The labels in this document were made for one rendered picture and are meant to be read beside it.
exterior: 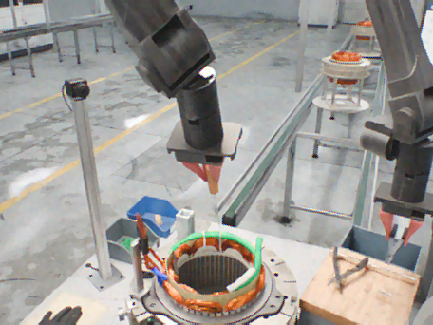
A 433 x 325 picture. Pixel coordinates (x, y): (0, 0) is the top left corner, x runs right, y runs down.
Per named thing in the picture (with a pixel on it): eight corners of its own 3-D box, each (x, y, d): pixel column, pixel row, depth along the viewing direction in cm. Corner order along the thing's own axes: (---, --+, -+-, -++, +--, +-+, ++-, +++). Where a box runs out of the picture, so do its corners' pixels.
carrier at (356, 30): (338, 51, 467) (341, 25, 454) (364, 49, 481) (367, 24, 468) (361, 57, 434) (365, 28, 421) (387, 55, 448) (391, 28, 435)
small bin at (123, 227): (161, 244, 138) (160, 226, 135) (141, 269, 127) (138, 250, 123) (122, 234, 144) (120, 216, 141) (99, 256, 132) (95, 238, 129)
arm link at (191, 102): (186, 88, 48) (223, 68, 50) (157, 67, 52) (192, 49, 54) (195, 131, 53) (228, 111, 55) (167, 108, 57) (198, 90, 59)
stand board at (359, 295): (331, 253, 93) (333, 245, 92) (418, 283, 83) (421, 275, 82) (297, 308, 78) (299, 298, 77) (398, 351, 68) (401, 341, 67)
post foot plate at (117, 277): (126, 278, 123) (125, 277, 122) (100, 292, 117) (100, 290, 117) (111, 264, 129) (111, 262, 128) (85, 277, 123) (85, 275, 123)
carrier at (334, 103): (323, 93, 305) (327, 53, 292) (374, 102, 286) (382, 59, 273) (304, 106, 275) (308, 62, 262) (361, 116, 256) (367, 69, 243)
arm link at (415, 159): (424, 143, 62) (445, 137, 64) (388, 130, 67) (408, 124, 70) (416, 182, 65) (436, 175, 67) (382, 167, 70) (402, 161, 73)
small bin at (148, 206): (183, 219, 152) (182, 202, 149) (166, 239, 141) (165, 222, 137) (145, 211, 158) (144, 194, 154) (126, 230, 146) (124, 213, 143)
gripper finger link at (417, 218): (382, 228, 78) (389, 185, 75) (420, 238, 75) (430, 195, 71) (373, 245, 73) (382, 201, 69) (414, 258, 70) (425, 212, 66)
